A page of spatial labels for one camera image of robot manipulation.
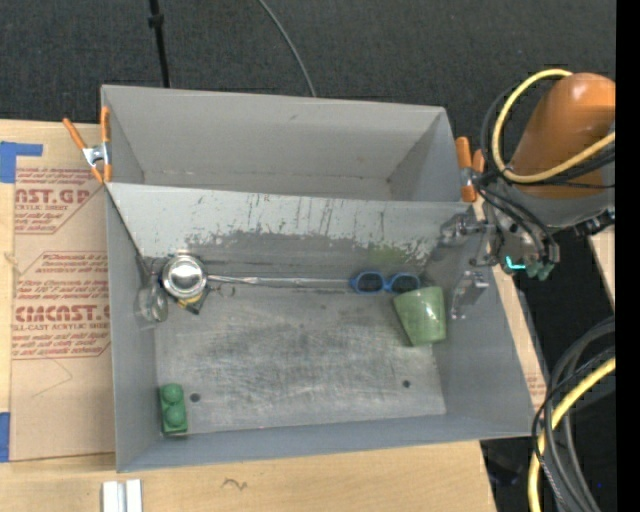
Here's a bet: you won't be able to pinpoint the brown cardboard board red print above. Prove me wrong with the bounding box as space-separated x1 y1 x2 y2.
0 118 552 462

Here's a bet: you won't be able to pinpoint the green toy brick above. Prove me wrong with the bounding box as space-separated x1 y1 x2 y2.
158 382 190 437

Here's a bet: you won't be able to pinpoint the grey metal bin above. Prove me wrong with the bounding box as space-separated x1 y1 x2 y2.
99 83 537 474

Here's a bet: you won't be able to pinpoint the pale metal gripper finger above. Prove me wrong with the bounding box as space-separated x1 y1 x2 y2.
438 212 487 249
449 269 490 321

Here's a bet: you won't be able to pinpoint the long thin silver metal tool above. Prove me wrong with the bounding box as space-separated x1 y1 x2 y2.
205 272 352 299

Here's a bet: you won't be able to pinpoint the blue sunglasses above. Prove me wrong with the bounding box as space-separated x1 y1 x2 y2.
348 271 423 295

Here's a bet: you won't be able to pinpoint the green cup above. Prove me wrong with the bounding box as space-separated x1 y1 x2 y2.
392 285 448 347

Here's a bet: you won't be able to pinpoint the shiny silver can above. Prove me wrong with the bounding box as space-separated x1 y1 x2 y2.
159 253 210 316

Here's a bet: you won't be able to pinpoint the clear glass cup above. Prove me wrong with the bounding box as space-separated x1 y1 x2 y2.
136 283 170 324

